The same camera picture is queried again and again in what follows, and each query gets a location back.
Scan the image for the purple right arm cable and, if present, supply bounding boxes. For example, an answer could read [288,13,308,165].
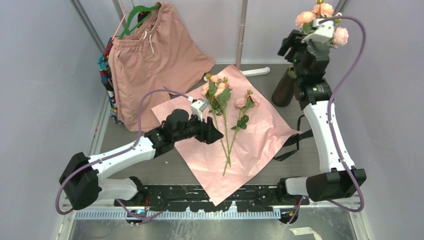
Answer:
[287,15,368,226]

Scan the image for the peach rose stem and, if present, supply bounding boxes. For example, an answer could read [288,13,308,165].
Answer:
[201,72,232,167]

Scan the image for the orange pink rose stem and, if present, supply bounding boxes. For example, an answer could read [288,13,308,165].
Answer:
[287,0,335,80]

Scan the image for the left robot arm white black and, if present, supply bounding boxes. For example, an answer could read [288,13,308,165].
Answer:
[59,109,224,210]

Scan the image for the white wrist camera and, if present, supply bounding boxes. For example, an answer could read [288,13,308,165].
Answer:
[190,98,209,122]
[301,18,335,44]

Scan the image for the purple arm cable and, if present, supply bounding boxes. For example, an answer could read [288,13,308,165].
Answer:
[54,89,195,227]
[287,15,368,226]

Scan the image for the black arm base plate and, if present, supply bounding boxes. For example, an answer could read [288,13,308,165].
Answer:
[114,184,310,214]

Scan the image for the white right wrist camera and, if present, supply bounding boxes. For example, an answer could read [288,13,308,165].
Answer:
[301,18,335,44]

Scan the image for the pink artificial rose stem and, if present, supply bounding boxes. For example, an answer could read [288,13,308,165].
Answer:
[326,26,349,48]

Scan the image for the black cylindrical vase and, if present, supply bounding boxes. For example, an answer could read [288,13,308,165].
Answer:
[271,67,296,108]

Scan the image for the pink wrapping paper sheet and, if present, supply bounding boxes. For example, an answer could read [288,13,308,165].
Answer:
[151,64,301,207]

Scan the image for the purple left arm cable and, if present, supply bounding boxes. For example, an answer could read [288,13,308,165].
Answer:
[54,89,195,227]

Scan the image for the colourful patterned garment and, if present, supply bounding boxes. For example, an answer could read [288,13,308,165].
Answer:
[97,38,121,124]

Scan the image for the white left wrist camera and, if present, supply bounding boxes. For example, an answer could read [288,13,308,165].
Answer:
[190,98,209,122]

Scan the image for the black ribbon gold lettering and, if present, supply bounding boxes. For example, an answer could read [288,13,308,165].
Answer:
[273,129,314,162]

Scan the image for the aluminium rail frame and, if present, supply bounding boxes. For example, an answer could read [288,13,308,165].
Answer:
[54,186,363,240]

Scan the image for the pink clothes hanger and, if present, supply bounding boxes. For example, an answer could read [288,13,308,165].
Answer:
[111,0,130,40]

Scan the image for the green clothes hanger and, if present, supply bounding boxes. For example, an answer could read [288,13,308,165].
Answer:
[118,3,162,39]

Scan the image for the pink shorts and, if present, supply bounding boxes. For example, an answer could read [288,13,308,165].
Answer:
[108,2,215,132]

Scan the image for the white clothes rack stand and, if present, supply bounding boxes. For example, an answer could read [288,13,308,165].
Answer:
[203,0,271,82]

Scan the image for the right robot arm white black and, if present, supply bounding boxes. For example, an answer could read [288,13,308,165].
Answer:
[274,29,367,202]

